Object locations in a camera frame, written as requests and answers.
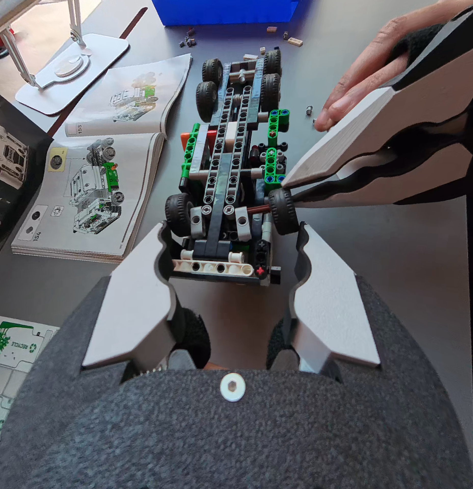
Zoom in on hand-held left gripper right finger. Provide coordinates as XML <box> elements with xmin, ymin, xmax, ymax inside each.
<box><xmin>288</xmin><ymin>222</ymin><xmax>382</xmax><ymax>374</ymax></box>

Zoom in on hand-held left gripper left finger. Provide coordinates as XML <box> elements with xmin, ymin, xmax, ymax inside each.
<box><xmin>82</xmin><ymin>222</ymin><xmax>180</xmax><ymax>371</ymax></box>

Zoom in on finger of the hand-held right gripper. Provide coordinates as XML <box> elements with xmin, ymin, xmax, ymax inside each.
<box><xmin>281</xmin><ymin>49</ymin><xmax>473</xmax><ymax>189</ymax></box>
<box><xmin>292</xmin><ymin>141</ymin><xmax>473</xmax><ymax>210</ymax></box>

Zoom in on black lego wheel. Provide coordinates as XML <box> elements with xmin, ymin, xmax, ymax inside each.
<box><xmin>268</xmin><ymin>188</ymin><xmax>300</xmax><ymax>235</ymax></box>

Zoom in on lego truck chassis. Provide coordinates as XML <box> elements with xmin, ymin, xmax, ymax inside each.
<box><xmin>165</xmin><ymin>49</ymin><xmax>302</xmax><ymax>287</ymax></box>

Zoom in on lego instruction booklet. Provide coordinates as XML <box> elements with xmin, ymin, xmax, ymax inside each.
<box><xmin>11</xmin><ymin>53</ymin><xmax>192</xmax><ymax>264</ymax></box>

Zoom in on lego sticker sheet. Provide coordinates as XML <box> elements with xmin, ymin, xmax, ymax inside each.
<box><xmin>0</xmin><ymin>314</ymin><xmax>60</xmax><ymax>455</ymax></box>

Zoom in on lego set box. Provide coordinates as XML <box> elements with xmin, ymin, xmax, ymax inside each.
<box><xmin>0</xmin><ymin>88</ymin><xmax>53</xmax><ymax>264</ymax></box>

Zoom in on person's right hand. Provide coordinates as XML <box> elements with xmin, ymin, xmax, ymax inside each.
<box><xmin>315</xmin><ymin>0</ymin><xmax>456</xmax><ymax>133</ymax></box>

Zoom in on blue plastic bin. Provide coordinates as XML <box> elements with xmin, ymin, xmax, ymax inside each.
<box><xmin>150</xmin><ymin>0</ymin><xmax>300</xmax><ymax>26</ymax></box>

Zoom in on white metal sign stand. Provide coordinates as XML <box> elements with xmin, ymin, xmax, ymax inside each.
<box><xmin>0</xmin><ymin>0</ymin><xmax>130</xmax><ymax>116</ymax></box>

